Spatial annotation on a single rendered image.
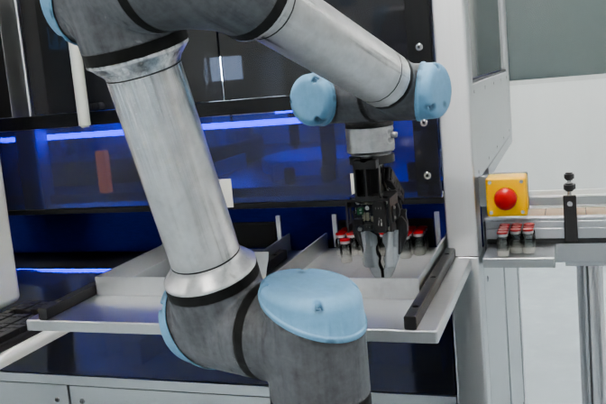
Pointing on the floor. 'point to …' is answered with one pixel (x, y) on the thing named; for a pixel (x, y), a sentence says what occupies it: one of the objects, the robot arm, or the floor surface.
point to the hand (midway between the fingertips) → (384, 274)
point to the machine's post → (461, 171)
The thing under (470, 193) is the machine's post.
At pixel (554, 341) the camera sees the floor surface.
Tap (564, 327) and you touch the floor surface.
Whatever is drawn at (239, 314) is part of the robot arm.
